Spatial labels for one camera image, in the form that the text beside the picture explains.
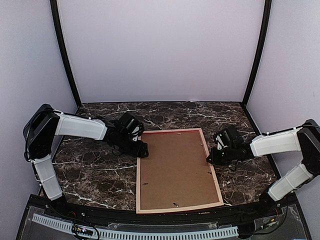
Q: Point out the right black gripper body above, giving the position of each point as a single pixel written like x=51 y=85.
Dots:
x=228 y=156

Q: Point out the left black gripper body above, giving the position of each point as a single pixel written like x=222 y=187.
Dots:
x=126 y=147

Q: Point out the brown cardboard backing board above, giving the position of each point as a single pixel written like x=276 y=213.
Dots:
x=175 y=170

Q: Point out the red wooden picture frame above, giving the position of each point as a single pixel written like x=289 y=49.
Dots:
x=178 y=208

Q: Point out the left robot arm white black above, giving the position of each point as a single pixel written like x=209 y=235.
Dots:
x=48 y=123

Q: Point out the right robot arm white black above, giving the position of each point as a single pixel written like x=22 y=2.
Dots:
x=305 y=138

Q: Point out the small circuit board with led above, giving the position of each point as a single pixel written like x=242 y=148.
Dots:
x=80 y=230

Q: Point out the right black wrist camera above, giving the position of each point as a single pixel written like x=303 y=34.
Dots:
x=228 y=137

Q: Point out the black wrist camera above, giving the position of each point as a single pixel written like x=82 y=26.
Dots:
x=128 y=122
x=228 y=137

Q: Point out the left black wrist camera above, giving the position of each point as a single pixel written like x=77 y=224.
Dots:
x=128 y=122

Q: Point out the black front mounting rail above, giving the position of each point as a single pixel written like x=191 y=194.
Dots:
x=286 y=212

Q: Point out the white slotted cable duct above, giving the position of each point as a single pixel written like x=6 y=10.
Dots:
x=125 y=231

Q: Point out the black left corner post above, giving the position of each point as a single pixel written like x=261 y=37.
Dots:
x=63 y=52

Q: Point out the black corner post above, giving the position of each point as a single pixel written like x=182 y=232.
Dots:
x=63 y=52
x=259 y=51

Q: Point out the black right corner post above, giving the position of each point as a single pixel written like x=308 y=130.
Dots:
x=259 y=51

